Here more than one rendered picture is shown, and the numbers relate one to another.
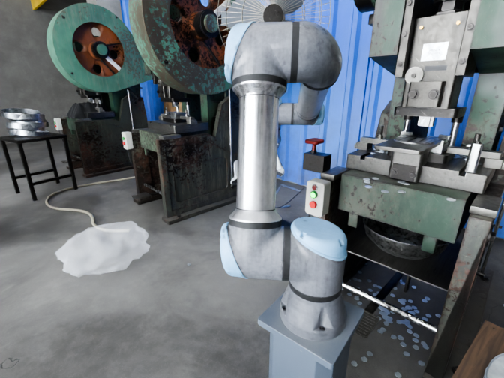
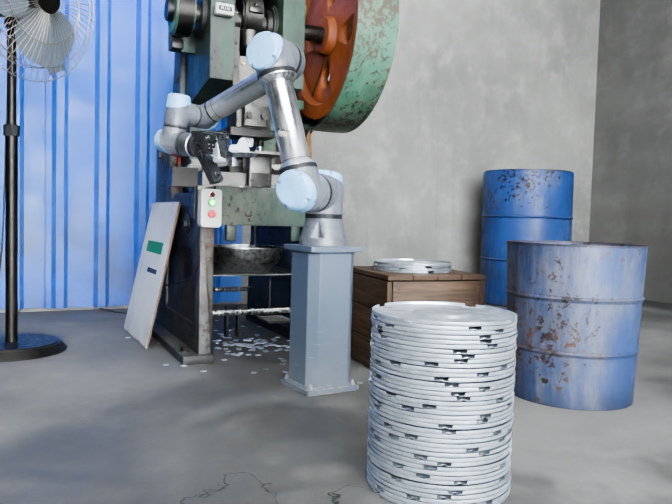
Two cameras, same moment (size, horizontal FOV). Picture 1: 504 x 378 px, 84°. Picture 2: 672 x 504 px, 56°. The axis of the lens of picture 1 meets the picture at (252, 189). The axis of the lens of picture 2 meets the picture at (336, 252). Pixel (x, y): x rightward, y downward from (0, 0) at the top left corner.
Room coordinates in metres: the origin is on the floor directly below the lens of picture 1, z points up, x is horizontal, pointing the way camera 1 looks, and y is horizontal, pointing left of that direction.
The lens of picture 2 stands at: (-0.18, 1.74, 0.54)
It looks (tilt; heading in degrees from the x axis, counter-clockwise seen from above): 3 degrees down; 289
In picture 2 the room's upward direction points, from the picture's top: 2 degrees clockwise
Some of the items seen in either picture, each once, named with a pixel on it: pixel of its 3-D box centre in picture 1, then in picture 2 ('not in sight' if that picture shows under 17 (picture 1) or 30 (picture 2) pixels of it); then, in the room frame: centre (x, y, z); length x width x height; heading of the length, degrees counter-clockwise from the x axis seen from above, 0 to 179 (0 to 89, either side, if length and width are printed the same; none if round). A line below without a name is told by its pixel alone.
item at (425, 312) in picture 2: not in sight; (443, 312); (0.04, 0.45, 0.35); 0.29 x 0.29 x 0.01
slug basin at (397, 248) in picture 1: (403, 235); (244, 257); (1.07, -0.65, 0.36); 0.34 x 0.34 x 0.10
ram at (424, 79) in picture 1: (436, 61); (250, 92); (1.04, -0.62, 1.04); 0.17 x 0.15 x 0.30; 136
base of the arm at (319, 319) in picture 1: (313, 297); (323, 229); (0.52, -0.14, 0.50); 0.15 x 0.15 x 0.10
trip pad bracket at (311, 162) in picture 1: (316, 174); (183, 191); (1.12, -0.27, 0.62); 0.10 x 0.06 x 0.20; 46
